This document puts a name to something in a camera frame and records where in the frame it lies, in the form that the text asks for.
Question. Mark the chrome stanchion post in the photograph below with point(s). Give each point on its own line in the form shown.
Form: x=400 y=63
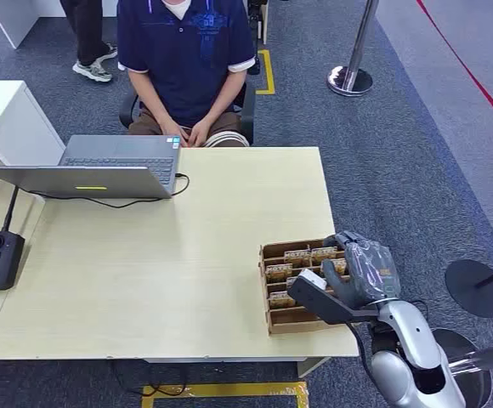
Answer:
x=350 y=79

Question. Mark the black controller antenna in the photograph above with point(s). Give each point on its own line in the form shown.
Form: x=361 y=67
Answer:
x=11 y=208

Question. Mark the person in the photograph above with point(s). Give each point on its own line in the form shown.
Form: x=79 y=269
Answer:
x=186 y=62
x=87 y=34

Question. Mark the black office chair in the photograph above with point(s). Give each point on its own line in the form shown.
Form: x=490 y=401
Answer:
x=249 y=115

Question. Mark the chrome round base with pole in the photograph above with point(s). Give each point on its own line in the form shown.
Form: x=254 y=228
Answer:
x=475 y=388

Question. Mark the white table leg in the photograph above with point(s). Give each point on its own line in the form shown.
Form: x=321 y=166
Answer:
x=312 y=367

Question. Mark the white cabinet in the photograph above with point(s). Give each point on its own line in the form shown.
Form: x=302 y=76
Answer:
x=4 y=118

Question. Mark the black round base with pole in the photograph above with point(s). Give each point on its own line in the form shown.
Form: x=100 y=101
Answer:
x=475 y=295

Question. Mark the person's left hand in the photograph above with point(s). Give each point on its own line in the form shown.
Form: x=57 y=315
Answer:
x=198 y=134

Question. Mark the grey laptop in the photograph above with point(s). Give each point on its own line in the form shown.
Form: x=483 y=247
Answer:
x=118 y=155

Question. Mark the person's right hand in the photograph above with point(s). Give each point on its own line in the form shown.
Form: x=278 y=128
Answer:
x=174 y=134

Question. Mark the person's hand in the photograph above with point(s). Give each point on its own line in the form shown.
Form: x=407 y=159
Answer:
x=198 y=134
x=174 y=134

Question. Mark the brown cardboard card holder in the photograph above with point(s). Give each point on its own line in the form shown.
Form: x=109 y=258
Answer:
x=291 y=322

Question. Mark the white counter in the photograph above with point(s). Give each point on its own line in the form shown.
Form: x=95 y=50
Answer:
x=13 y=19

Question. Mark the person's left forearm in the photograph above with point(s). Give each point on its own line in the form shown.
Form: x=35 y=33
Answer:
x=225 y=96

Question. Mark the person's right forearm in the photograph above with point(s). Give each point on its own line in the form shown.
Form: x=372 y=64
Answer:
x=146 y=96

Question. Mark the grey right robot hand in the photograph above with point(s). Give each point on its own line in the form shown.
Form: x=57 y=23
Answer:
x=370 y=270

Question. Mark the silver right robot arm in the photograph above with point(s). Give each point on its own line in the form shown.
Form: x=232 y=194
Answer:
x=407 y=332

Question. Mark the black equipment stand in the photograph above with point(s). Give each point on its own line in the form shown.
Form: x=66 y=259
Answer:
x=255 y=22

